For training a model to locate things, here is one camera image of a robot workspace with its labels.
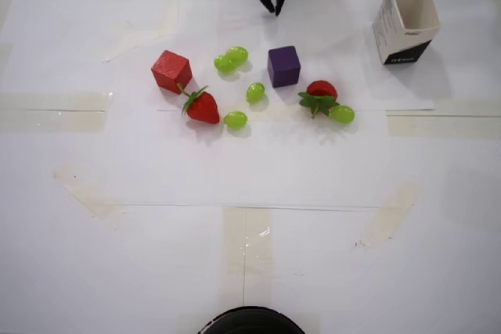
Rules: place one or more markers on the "green plastic grape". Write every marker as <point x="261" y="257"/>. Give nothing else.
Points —
<point x="342" y="114"/>
<point x="235" y="119"/>
<point x="255" y="92"/>
<point x="222" y="64"/>
<point x="239" y="54"/>

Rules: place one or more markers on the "white and black carton box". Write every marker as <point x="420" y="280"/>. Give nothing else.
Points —
<point x="407" y="48"/>

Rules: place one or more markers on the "white paper sheet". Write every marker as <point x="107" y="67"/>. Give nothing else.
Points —
<point x="332" y="17"/>

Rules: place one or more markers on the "purple wooden cube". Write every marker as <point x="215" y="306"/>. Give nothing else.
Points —
<point x="283" y="68"/>

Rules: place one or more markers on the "red plastic strawberry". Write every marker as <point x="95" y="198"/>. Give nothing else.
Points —
<point x="321" y="89"/>
<point x="203" y="109"/>

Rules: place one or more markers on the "red wooden cube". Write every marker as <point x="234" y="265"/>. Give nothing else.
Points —
<point x="170" y="72"/>

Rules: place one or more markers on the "black round object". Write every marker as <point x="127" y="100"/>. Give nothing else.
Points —
<point x="250" y="322"/>

